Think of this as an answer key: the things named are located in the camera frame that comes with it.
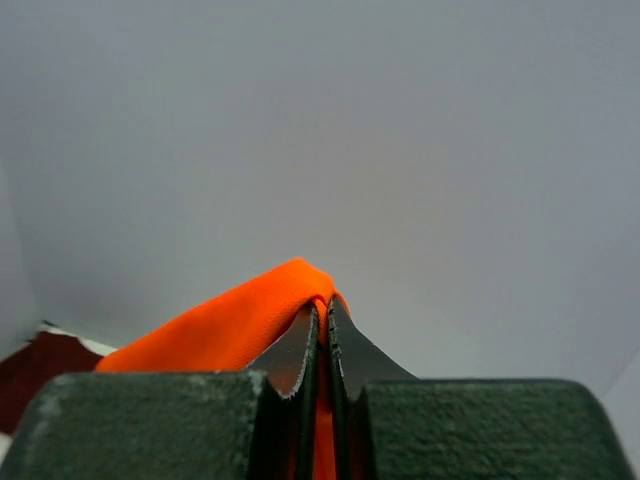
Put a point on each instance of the folded dark red t-shirt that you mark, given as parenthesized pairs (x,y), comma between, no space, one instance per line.
(25,372)

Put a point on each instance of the orange t-shirt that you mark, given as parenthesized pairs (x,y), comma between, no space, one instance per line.
(228,332)

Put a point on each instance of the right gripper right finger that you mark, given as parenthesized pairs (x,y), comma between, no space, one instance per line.
(354,362)

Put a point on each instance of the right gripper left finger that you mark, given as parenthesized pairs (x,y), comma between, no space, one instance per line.
(283,445)

